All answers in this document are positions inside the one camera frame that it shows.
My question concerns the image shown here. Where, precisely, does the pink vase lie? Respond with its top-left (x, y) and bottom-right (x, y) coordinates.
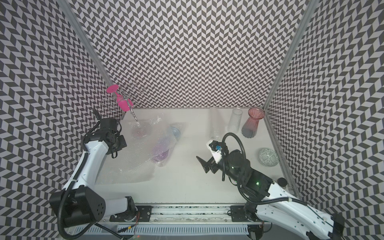
top-left (242, 107), bottom-right (265, 138)

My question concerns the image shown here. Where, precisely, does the clear glass vase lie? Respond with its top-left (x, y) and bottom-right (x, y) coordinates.
top-left (227, 108), bottom-right (243, 134)

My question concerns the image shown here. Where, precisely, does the clear bubble wrap sheet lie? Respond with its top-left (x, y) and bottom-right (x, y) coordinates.
top-left (96, 145), bottom-right (156, 185)

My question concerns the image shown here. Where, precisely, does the blue purple vase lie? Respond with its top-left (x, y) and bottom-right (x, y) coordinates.
top-left (151, 123), bottom-right (183, 167)

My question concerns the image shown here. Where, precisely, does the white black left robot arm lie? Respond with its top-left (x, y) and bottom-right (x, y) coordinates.
top-left (49, 118), bottom-right (140, 240)

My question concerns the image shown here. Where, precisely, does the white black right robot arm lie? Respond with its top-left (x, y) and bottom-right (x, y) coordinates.
top-left (197, 150), bottom-right (345, 240)

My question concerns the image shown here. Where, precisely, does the clear wrapped vase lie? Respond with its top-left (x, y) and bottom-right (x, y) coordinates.
top-left (209, 107), bottom-right (225, 142)

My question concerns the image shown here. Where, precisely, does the pink plastic wine glass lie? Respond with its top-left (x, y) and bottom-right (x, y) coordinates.
top-left (107, 85), bottom-right (134, 112)

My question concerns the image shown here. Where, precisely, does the green patterned bowl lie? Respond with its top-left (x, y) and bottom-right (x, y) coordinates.
top-left (258, 148), bottom-right (279, 167)

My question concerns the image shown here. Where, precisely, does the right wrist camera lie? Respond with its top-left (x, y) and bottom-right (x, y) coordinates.
top-left (206, 140), bottom-right (224, 164)

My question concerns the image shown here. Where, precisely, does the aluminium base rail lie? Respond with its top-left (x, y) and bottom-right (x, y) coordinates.
top-left (68, 203), bottom-right (304, 226)

